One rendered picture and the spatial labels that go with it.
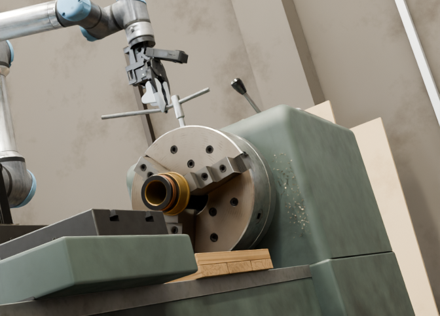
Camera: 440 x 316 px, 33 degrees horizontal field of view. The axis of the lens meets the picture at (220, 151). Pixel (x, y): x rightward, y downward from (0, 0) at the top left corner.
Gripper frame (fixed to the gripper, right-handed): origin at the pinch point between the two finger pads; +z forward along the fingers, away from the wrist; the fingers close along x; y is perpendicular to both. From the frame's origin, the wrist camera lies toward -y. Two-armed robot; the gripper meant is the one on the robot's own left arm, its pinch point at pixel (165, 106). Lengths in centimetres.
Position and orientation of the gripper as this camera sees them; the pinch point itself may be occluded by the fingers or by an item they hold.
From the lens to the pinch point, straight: 201.8
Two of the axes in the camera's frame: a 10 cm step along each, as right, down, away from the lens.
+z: 2.6, 9.4, -2.3
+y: -8.6, 3.3, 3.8
